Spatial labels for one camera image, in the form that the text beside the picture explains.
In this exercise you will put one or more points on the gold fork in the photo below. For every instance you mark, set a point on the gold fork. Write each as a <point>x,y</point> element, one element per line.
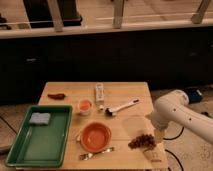
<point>88,156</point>

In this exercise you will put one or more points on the blue grey sponge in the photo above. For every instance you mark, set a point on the blue grey sponge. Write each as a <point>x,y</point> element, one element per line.
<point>40,118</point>

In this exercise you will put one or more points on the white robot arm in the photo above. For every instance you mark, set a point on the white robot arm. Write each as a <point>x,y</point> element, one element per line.
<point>173,106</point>

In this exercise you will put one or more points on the white handled brush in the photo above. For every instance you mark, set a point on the white handled brush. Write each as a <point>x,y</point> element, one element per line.
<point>111,111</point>

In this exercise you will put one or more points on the blue black box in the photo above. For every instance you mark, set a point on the blue black box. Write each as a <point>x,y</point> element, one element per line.
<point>194,95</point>

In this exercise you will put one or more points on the small orange cup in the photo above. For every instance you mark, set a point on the small orange cup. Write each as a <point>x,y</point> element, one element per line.
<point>84,107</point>

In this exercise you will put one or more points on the red bowl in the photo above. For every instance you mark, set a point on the red bowl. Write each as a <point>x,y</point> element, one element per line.
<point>95,137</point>

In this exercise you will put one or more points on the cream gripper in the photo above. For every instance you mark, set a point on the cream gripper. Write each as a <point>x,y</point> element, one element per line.
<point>159,135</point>

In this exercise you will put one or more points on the red chili pepper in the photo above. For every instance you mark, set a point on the red chili pepper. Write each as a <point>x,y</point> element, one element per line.
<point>59,96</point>

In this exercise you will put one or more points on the dark grape bunch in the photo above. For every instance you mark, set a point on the dark grape bunch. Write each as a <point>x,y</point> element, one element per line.
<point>143,141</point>

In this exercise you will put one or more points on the green plastic tray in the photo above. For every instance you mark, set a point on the green plastic tray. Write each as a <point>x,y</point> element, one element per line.
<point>40,146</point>

